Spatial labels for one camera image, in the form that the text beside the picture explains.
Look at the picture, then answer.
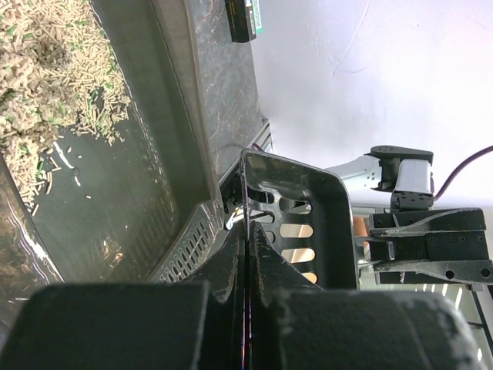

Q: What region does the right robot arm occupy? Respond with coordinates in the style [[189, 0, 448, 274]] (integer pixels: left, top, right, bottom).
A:
[[329, 146, 492, 286]]

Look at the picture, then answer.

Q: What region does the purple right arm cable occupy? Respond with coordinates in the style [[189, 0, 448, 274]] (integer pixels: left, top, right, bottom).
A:
[[250, 143, 493, 201]]

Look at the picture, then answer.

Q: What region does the black slotted litter scoop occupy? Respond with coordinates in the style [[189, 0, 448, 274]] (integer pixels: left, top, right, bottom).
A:
[[240, 150, 375, 291]]

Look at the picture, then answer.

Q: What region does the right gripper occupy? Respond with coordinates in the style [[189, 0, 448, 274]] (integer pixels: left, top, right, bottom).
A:
[[368, 208, 492, 285]]

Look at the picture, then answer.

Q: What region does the pile of pellet cat litter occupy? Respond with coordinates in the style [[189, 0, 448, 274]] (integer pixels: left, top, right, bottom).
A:
[[1, 1, 131, 207]]

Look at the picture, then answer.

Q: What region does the dark translucent litter box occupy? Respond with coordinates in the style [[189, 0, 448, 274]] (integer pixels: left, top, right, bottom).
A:
[[0, 0, 228, 301]]

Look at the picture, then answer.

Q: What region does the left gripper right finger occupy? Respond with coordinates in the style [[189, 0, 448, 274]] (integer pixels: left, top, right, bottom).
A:
[[249, 224, 483, 369]]

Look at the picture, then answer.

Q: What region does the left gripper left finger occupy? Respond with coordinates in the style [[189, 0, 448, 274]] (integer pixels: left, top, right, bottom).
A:
[[7, 224, 245, 369]]

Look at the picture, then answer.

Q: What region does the teal cardboard box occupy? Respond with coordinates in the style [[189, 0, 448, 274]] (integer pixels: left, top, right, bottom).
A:
[[250, 0, 263, 34]]

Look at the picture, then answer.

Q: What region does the black cardboard box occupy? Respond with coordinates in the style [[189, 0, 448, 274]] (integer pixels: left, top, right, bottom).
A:
[[225, 0, 257, 43]]

